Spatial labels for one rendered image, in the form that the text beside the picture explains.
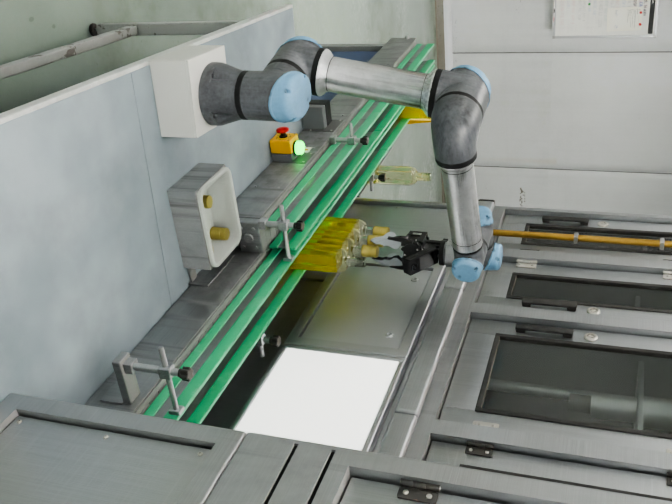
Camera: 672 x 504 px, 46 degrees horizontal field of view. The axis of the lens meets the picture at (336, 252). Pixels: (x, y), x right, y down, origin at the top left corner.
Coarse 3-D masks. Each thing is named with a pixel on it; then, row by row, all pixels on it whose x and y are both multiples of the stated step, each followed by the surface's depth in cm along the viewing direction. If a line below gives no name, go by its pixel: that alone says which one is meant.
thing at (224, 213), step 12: (228, 168) 206; (216, 180) 209; (228, 180) 208; (204, 192) 210; (216, 192) 211; (228, 192) 210; (216, 204) 213; (228, 204) 212; (204, 216) 196; (216, 216) 215; (228, 216) 214; (204, 228) 198; (228, 228) 216; (240, 228) 216; (216, 240) 215; (228, 240) 215; (216, 252) 210; (228, 252) 210; (216, 264) 204
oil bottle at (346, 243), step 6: (312, 240) 231; (318, 240) 231; (324, 240) 230; (330, 240) 230; (336, 240) 230; (342, 240) 229; (348, 240) 229; (330, 246) 228; (336, 246) 228; (342, 246) 227; (348, 246) 227; (348, 252) 228
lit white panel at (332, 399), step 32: (288, 352) 210; (320, 352) 209; (288, 384) 199; (320, 384) 197; (352, 384) 196; (384, 384) 195; (256, 416) 189; (288, 416) 188; (320, 416) 187; (352, 416) 186; (352, 448) 177
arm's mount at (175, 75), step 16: (192, 48) 195; (208, 48) 194; (224, 48) 197; (160, 64) 184; (176, 64) 183; (192, 64) 183; (160, 80) 186; (176, 80) 184; (192, 80) 184; (160, 96) 187; (176, 96) 186; (192, 96) 185; (160, 112) 189; (176, 112) 188; (192, 112) 186; (160, 128) 191; (176, 128) 190; (192, 128) 188; (208, 128) 193
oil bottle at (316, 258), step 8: (304, 248) 228; (312, 248) 228; (320, 248) 227; (328, 248) 227; (336, 248) 226; (304, 256) 226; (312, 256) 225; (320, 256) 224; (328, 256) 223; (336, 256) 223; (344, 256) 223; (296, 264) 228; (304, 264) 227; (312, 264) 226; (320, 264) 225; (328, 264) 224; (336, 264) 223; (344, 264) 223; (336, 272) 225
